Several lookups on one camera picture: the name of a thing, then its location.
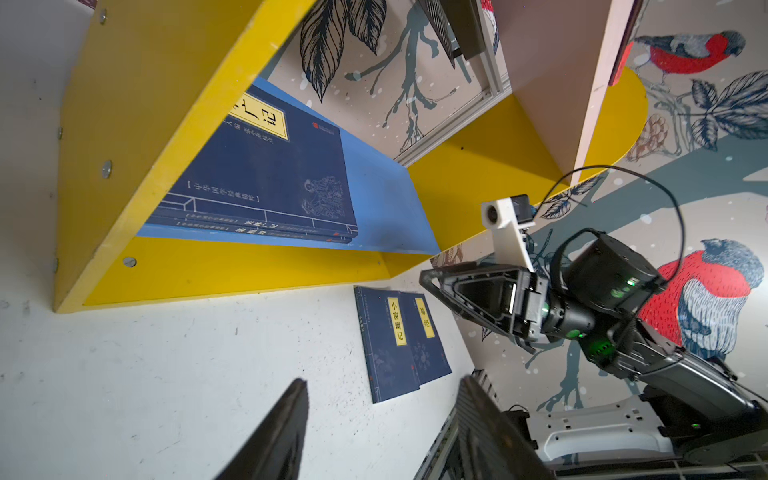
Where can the yellow pink blue shelf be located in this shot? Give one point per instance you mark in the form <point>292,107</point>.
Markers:
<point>155,79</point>

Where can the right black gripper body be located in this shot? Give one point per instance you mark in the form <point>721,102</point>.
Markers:
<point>532,311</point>

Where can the navy blue book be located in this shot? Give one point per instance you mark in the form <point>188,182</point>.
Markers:
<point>269,164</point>
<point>179,229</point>
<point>423,338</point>
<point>389,359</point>

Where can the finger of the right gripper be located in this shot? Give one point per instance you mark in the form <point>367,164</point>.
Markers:
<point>484,294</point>

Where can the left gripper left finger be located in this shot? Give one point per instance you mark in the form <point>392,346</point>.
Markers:
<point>274,449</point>

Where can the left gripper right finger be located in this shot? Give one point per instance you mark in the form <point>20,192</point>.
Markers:
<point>488,446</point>

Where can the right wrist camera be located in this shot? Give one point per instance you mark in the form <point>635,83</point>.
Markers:
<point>505,219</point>

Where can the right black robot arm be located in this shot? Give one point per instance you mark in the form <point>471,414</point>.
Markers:
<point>690,407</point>

